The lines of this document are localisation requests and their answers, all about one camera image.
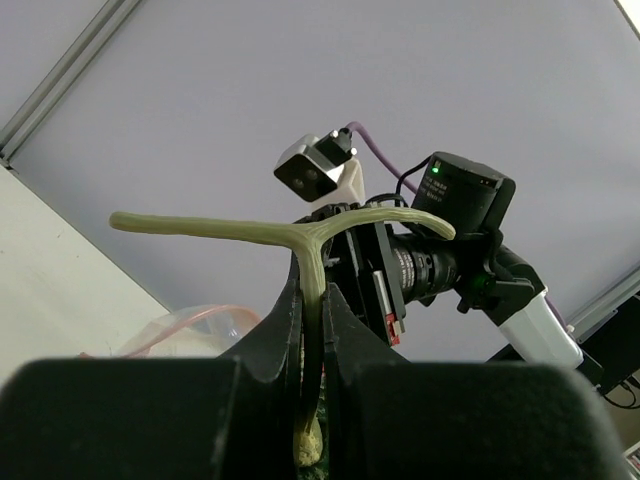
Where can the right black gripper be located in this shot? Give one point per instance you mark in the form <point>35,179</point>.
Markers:
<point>379,272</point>

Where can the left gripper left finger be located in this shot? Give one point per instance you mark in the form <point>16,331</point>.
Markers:
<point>260,415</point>

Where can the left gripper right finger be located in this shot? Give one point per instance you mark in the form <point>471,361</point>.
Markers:
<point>359,386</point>

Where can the clear zip top bag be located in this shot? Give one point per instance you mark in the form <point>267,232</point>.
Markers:
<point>199,331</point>

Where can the netted green melon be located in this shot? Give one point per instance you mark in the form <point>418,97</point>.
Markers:
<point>305,240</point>

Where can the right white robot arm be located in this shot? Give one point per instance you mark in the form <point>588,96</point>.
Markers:
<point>474,199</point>

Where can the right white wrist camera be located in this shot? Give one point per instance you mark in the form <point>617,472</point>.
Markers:
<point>322,169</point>

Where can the right aluminium frame post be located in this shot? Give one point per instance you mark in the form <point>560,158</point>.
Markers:
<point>602,308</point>

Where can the aluminium frame post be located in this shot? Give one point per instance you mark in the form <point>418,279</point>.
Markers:
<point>63,75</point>
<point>602,308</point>

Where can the left aluminium frame post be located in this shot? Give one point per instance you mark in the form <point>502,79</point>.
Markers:
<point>63,75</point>

